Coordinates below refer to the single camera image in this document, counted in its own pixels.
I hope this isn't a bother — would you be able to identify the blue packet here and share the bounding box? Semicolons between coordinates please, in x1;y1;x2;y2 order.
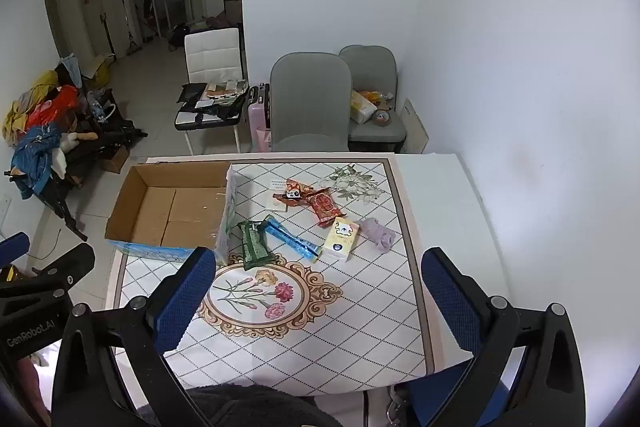
262;214;323;264

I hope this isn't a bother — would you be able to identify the floral printed tablecloth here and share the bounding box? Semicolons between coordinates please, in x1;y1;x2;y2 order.
111;154;446;395

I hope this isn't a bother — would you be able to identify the white chair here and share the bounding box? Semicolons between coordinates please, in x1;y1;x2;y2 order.
174;28;246;155

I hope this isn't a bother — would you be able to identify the black bag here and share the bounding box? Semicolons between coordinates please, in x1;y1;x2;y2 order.
175;99;246;130

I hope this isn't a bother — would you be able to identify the person's dark fleece clothing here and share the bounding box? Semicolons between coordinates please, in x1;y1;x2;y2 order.
140;384;331;427

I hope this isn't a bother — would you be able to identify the purple towel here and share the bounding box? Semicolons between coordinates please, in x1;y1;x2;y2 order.
359;217;397;254

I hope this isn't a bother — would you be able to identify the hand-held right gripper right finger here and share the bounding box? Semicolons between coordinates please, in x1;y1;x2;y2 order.
421;247;587;427

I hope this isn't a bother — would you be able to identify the red snack packet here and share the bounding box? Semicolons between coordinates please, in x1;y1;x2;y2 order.
272;178;315;208
305;188;347;228

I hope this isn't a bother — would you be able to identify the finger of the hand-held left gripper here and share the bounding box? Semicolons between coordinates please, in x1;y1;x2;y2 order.
0;243;96;300
0;232;31;265

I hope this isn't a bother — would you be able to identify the blue fabric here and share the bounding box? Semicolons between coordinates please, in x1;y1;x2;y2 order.
400;364;521;427

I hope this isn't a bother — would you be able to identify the yellow tissue pack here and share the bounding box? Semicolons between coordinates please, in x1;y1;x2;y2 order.
321;217;362;263

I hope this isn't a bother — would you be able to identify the yellow white packet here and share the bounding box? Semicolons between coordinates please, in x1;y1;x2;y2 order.
350;89;378;124

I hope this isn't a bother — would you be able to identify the pink suitcase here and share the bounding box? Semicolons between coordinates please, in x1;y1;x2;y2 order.
247;83;273;152

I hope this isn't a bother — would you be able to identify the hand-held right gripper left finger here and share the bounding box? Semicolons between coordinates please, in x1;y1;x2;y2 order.
51;247;217;427

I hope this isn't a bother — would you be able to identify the white board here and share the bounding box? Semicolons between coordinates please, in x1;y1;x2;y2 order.
400;98;430;155

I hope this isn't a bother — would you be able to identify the small cardboard box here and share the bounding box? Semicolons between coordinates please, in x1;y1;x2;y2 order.
100;144;130;174

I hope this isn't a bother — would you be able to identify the green packet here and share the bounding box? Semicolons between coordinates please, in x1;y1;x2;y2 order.
236;219;273;271

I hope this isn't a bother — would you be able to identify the white card packet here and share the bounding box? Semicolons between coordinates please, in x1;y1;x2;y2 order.
260;179;289;212

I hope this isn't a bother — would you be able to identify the stack of papers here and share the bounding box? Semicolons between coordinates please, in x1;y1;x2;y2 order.
205;79;249;100

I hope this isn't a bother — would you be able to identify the person's left forearm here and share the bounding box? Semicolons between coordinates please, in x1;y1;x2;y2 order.
17;354;53;427

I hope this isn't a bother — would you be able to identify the grey chair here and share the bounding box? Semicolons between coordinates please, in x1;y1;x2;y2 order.
339;45;407;154
269;53;353;152

